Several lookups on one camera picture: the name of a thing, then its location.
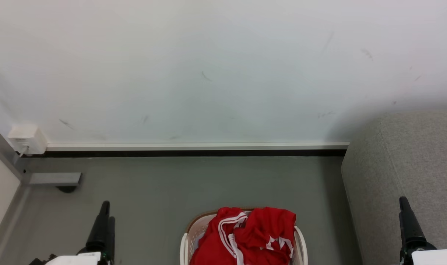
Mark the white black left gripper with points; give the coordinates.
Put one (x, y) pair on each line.
(76, 259)

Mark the grey metal frame post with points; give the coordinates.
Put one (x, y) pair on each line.
(4, 149)

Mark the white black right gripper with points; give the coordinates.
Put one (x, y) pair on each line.
(429, 257)

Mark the red and white garment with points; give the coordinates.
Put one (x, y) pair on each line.
(247, 239)

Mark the white wall baseboard strip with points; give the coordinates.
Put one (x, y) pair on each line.
(197, 146)

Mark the cream partition panel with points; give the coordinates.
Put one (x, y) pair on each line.
(0, 191)

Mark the grey metal foot bracket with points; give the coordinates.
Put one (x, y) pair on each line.
(55, 179)

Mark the white wall socket box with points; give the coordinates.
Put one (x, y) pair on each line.
(27, 139)

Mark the black round floor foot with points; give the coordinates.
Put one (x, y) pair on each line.
(66, 189)

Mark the cream plastic laundry basket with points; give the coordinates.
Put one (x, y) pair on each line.
(300, 246)

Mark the grey fabric sofa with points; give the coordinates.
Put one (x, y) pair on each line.
(400, 176)

